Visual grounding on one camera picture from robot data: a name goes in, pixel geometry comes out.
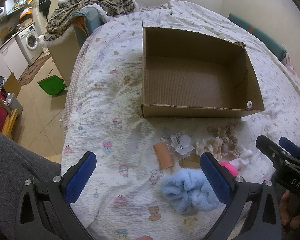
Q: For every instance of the pink scrunchie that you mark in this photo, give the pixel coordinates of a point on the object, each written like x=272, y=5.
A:
x=230, y=168

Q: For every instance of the teal headboard pad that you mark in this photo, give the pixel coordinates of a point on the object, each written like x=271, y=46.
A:
x=270, y=43

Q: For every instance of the patterned knit fleece blanket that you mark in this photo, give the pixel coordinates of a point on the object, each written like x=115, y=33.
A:
x=59, y=26

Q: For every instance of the white printed bed quilt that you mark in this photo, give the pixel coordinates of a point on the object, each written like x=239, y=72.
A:
x=123, y=198

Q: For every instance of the green plastic dustpan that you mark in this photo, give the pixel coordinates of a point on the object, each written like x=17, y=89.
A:
x=52, y=85

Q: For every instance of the yellow wooden chair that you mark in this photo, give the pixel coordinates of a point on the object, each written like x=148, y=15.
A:
x=7, y=121

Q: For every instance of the white small scrunchie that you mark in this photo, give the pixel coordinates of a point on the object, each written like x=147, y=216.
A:
x=243, y=159

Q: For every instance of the light blue fluffy scrunchie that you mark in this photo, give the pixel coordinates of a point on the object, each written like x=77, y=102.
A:
x=189, y=190

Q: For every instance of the beige ruffled scrunchie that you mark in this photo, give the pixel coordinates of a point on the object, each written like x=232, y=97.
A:
x=211, y=146

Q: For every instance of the grey trouser leg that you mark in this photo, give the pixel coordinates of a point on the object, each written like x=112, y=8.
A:
x=18, y=164

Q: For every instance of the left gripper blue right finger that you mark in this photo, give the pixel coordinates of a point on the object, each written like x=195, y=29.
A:
x=263, y=219

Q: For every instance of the grey trash bin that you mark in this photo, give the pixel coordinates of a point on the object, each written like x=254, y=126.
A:
x=13, y=104

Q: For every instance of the brown patterned scrunchie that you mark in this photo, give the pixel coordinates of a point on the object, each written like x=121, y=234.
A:
x=225, y=141

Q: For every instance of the teal orange cushion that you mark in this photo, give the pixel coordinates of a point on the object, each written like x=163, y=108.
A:
x=84, y=22

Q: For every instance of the beige bed frame side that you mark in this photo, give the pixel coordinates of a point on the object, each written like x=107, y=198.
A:
x=64, y=56

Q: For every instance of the open brown cardboard box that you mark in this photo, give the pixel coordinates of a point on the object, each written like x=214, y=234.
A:
x=187, y=74

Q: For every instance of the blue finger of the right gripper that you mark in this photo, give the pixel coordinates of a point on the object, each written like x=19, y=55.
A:
x=290, y=147
x=270, y=149

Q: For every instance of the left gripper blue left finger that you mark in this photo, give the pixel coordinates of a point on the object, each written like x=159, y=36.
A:
x=44, y=210

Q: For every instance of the brown floor rug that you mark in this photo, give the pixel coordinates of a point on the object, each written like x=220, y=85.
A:
x=30, y=72

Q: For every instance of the white kitchen cabinet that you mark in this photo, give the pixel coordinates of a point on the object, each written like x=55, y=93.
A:
x=12, y=60

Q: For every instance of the cardboard piece on floor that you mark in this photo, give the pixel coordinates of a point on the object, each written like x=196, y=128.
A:
x=12, y=85

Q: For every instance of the black hanging garment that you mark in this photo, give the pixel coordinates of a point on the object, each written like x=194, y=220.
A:
x=44, y=6

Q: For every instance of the clear plastic bag with label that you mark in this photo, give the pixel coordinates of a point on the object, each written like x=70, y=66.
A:
x=179, y=144

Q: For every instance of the brown cardboard scrap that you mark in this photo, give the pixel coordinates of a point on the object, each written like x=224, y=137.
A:
x=192, y=162

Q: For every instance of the white washing machine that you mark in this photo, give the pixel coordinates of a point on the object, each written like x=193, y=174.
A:
x=28, y=43

